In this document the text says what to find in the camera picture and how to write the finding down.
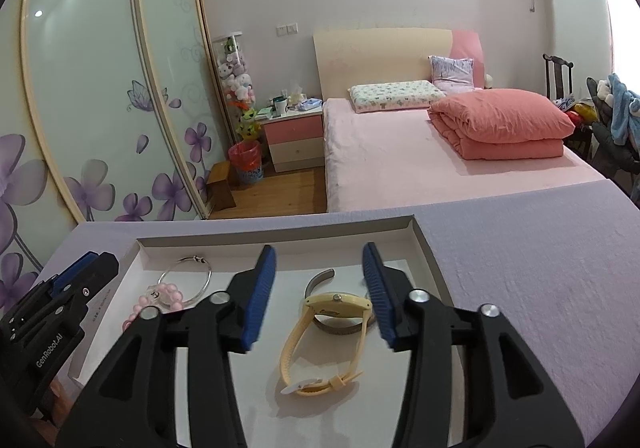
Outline folded pink quilt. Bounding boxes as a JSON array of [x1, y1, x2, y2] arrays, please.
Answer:
[[427, 88, 576, 160]]

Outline floral sliding door wardrobe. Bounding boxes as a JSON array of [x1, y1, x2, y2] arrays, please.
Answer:
[[0, 0, 223, 309]]

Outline dark wooden chair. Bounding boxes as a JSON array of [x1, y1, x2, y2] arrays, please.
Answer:
[[542, 53, 593, 159]]

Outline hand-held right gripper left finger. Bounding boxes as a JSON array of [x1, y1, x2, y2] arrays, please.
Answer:
[[55, 244, 277, 448]]

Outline cream and pink headboard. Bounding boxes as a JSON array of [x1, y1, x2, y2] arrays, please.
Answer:
[[312, 27, 486, 102]]

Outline small wooden stool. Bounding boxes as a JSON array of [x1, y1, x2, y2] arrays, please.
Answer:
[[205, 161, 237, 211]]

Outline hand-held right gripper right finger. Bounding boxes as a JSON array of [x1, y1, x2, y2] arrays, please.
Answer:
[[361, 242, 586, 448]]

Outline small lilac pillow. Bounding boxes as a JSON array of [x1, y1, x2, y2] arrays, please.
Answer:
[[428, 55, 475, 92]]

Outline patterned white pillow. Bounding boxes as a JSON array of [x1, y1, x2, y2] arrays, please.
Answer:
[[347, 79, 446, 114]]

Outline purple bed sheet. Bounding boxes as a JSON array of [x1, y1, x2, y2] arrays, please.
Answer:
[[35, 178, 640, 448]]

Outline blue bin with red bag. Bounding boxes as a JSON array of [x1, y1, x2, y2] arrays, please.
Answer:
[[228, 141, 264, 186]]

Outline bed with pink sheet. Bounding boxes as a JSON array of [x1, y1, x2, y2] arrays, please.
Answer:
[[321, 96, 608, 214]]

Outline pink bead bracelet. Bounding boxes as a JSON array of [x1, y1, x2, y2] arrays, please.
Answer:
[[122, 282, 185, 331]]

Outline pink curtain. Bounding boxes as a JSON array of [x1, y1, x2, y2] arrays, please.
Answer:
[[582, 0, 640, 79]]

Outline green and yellow plush toy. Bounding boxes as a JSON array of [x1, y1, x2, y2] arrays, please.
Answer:
[[237, 108, 263, 140]]

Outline yellow wrist watch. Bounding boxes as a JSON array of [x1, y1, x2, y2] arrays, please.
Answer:
[[279, 292, 378, 397]]

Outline red and yellow toys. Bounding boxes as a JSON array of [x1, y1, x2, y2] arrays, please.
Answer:
[[565, 98, 598, 124]]

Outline grey shallow box tray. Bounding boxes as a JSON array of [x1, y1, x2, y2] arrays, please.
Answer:
[[67, 214, 456, 448]]

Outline blue fleece clothing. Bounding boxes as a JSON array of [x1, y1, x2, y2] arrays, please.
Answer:
[[595, 73, 640, 146]]

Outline pink and cream nightstand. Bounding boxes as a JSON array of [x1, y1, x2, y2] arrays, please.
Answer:
[[255, 106, 326, 174]]

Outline thin silver bangle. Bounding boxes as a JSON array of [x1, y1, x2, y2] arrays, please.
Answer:
[[159, 255, 212, 304]]

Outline clear tube of plush toys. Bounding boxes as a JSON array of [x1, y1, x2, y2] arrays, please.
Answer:
[[212, 31, 261, 129]]

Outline grey chair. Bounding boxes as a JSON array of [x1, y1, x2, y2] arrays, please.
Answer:
[[585, 78, 640, 199]]

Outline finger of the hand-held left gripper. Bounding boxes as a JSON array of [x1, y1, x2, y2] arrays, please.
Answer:
[[60, 253, 121, 315], [50, 251, 99, 294]]

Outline silver cuff bracelet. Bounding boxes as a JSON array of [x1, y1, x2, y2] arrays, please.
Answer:
[[304, 268, 378, 335]]

